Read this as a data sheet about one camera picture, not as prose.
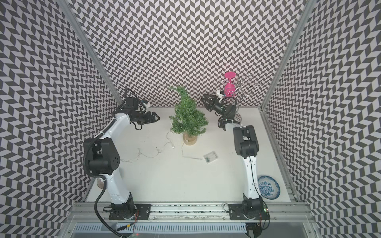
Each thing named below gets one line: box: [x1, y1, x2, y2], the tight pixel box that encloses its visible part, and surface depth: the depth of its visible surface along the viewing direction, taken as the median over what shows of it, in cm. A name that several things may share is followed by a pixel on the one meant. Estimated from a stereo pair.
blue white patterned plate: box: [257, 175, 281, 200], surface depth 80 cm
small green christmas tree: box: [169, 85, 209, 146], surface depth 80 cm
